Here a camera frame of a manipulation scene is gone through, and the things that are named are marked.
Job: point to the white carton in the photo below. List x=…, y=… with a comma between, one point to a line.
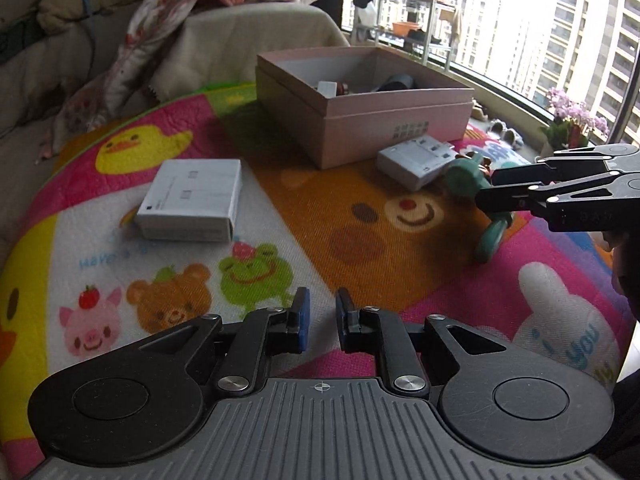
x=190, y=195

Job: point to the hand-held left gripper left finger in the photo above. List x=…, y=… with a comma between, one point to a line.
x=301, y=321

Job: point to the colourful cartoon play mat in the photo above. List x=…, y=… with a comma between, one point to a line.
x=350, y=240

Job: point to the white power strip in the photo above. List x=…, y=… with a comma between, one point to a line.
x=412, y=162

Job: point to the orange basin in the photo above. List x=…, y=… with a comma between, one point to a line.
x=406, y=28

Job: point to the black window frame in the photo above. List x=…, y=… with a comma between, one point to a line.
x=629, y=105

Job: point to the beige covered sofa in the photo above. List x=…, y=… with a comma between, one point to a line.
x=250, y=35

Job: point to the black round object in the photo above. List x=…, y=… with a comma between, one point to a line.
x=395, y=82

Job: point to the metal shelf rack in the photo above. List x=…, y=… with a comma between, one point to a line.
x=426, y=35

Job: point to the beige pillow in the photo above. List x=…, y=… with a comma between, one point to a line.
x=60, y=10

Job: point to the floral blanket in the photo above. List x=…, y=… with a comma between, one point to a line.
x=150, y=35

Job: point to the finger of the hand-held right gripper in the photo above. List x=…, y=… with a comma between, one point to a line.
x=520, y=174
x=505, y=200

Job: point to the pink cardboard box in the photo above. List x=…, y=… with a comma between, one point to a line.
x=360, y=120

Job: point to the beige hanging cloth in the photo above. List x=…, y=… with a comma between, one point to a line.
x=457, y=24

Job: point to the pink flowering potted plant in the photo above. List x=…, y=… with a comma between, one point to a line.
x=575, y=115

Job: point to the tan sandal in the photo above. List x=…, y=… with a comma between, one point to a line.
x=478, y=111

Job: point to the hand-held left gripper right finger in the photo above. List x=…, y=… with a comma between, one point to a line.
x=344, y=321

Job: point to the high-rise buildings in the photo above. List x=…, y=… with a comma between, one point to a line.
x=500, y=20

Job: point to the dark cloth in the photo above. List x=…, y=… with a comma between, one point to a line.
x=629, y=415

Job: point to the white bag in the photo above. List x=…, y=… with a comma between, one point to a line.
x=366, y=16

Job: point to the teal plastic tool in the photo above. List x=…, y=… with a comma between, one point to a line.
x=462, y=180

